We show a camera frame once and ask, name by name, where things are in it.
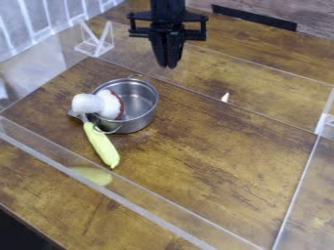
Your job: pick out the clear acrylic triangle stand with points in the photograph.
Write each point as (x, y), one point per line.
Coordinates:
(95, 46)

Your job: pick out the black strip on table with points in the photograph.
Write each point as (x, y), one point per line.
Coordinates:
(247, 16)

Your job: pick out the yellow plush corn cob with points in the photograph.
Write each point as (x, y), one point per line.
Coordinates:
(101, 145)

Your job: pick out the clear acrylic front barrier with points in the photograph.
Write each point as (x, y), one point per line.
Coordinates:
(167, 214)

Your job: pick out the silver metal pot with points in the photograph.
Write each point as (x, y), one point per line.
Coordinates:
(140, 98)

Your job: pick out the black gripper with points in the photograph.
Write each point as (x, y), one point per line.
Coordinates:
(167, 16)

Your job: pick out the grey spoon under pot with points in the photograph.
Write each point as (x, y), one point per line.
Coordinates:
(77, 115)

